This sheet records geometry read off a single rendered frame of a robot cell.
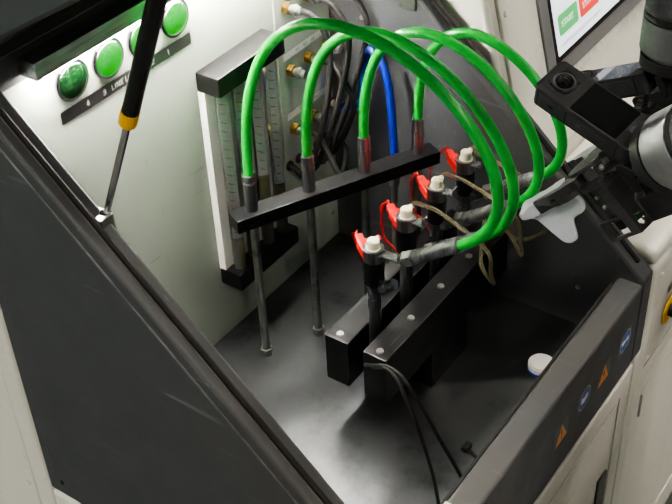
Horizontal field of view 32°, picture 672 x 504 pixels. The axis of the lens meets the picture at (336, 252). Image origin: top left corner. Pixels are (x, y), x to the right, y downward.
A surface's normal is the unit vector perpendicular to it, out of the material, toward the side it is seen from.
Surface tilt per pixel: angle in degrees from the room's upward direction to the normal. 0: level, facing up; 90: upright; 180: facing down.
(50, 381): 90
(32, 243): 90
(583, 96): 22
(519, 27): 76
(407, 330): 0
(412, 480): 0
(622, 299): 0
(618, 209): 103
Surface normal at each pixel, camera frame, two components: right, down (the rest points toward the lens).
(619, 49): 0.79, 0.13
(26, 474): -0.57, 0.53
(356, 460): -0.04, -0.79
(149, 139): 0.82, 0.33
